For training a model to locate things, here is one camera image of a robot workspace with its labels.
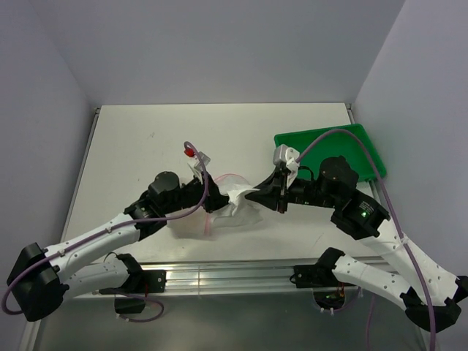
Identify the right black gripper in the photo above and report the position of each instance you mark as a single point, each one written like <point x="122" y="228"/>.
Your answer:
<point x="273" y="191"/>

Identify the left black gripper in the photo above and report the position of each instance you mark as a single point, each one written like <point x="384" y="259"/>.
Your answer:
<point x="213" y="199"/>

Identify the white mesh laundry bag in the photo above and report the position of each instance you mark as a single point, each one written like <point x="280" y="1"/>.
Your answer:
<point x="198" y="225"/>

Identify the white cloth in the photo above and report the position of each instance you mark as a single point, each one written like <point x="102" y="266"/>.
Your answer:
<point x="239" y="211"/>

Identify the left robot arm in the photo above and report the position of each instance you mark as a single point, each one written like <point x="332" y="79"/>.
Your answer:
<point x="43" y="278"/>

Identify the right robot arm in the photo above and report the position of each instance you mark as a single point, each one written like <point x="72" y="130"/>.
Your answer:
<point x="427" y="293"/>

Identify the green plastic bin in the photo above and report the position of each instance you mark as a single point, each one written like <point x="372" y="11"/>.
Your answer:
<point x="337" y="144"/>

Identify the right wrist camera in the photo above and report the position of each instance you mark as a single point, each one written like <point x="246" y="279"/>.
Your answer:
<point x="286" y="157"/>

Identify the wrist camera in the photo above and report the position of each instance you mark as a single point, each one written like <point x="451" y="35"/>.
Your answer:
<point x="196" y="160"/>
<point x="286" y="157"/>

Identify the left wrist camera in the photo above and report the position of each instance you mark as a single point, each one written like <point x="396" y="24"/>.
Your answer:
<point x="196" y="160"/>

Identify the aluminium frame rail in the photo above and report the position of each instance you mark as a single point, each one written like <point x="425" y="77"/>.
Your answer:
<point x="128" y="143"/>

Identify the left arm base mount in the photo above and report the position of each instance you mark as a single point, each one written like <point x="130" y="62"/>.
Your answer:
<point x="133" y="301"/>

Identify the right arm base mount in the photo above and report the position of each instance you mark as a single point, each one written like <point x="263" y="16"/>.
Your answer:
<point x="330" y="295"/>

